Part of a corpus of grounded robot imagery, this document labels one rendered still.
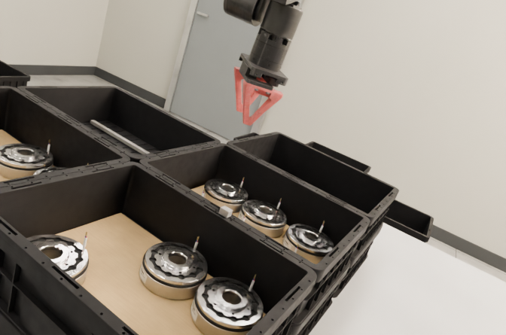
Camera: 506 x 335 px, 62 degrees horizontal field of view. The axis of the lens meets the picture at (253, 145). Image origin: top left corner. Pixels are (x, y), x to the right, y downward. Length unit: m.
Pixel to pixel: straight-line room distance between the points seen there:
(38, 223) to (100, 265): 0.11
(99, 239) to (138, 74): 4.01
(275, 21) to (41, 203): 0.45
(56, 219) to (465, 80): 3.17
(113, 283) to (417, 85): 3.13
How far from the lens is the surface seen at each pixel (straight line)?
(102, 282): 0.68
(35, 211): 0.71
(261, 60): 0.69
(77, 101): 1.21
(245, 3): 0.71
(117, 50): 4.90
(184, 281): 0.66
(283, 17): 0.69
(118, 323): 0.48
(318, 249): 0.88
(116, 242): 0.76
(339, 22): 3.69
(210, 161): 1.01
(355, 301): 1.09
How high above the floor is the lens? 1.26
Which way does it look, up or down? 18 degrees down
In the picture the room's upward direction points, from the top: 18 degrees clockwise
